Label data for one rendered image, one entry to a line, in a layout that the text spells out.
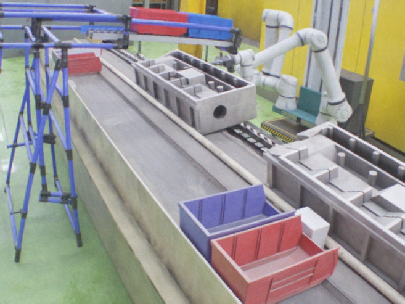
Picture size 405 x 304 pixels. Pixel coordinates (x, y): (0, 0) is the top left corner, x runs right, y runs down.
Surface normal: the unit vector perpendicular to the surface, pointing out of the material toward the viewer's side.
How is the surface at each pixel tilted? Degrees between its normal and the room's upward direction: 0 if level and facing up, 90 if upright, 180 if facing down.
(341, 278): 0
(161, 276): 0
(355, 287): 0
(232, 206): 88
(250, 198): 88
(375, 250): 100
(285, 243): 88
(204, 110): 90
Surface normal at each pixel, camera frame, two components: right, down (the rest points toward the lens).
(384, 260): -0.88, 0.31
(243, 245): 0.47, 0.39
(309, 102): -0.81, 0.21
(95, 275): 0.07, -0.89
